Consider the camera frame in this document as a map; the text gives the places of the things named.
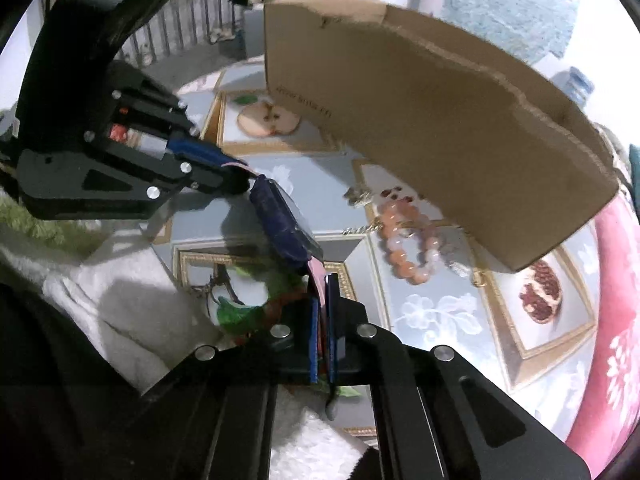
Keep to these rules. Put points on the brown cardboard box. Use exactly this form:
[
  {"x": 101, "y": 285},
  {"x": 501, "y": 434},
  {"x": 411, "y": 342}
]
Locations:
[{"x": 425, "y": 135}]

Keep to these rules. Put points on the water dispenser with blue bottle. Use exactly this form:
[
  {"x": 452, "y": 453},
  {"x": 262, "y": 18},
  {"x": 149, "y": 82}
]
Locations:
[{"x": 572, "y": 85}]

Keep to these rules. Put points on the white plush garment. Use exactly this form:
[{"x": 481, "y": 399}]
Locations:
[{"x": 125, "y": 300}]

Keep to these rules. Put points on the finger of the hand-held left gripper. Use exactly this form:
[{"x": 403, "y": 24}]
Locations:
[
  {"x": 200, "y": 150},
  {"x": 215, "y": 180}
]

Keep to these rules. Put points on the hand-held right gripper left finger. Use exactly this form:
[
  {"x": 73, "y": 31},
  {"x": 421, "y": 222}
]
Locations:
[{"x": 315, "y": 332}]

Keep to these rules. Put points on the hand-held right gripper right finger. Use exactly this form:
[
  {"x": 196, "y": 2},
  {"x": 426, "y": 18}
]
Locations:
[{"x": 334, "y": 332}]

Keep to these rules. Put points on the dark blue wristwatch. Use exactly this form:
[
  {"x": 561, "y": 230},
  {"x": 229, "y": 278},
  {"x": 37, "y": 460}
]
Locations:
[{"x": 277, "y": 220}]

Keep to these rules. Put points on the pink blanket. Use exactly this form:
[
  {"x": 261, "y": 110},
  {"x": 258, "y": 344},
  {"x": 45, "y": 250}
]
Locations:
[{"x": 615, "y": 310}]

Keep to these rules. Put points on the teal patterned cloth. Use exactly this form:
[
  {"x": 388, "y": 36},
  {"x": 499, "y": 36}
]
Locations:
[{"x": 500, "y": 0}]

